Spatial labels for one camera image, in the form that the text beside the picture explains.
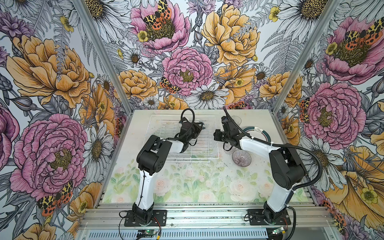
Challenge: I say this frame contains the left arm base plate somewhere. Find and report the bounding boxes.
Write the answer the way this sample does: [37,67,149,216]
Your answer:
[124,210,168,227]

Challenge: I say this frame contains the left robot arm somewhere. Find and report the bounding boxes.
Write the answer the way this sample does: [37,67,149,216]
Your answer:
[132,118,205,224]

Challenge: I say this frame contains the plate green red band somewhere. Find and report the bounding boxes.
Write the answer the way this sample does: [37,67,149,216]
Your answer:
[242,127,271,144]

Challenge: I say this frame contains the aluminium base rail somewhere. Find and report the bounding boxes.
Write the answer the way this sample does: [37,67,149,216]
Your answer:
[75,204,342,240]

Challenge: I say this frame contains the clear glass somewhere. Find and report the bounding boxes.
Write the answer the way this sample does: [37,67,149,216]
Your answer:
[232,116,242,126]

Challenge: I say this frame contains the left aluminium corner post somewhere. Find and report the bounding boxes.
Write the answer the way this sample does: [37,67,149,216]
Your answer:
[70,0,134,116]

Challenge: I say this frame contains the green circuit board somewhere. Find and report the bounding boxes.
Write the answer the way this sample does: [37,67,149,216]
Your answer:
[136,230,158,239]

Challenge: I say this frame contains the white wire dish rack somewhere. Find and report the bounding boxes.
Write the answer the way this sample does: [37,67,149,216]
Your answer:
[144,113,219,163]

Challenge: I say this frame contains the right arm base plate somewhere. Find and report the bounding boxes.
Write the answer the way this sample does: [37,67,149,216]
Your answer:
[247,209,292,226]

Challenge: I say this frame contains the striped brown white bowl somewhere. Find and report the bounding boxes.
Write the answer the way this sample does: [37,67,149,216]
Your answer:
[232,150,252,168]

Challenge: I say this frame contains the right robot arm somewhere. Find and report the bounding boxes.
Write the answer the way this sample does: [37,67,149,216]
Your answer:
[214,114,307,225]

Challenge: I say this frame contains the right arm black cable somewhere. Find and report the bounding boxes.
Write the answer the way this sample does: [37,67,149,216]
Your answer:
[222,106,324,191]

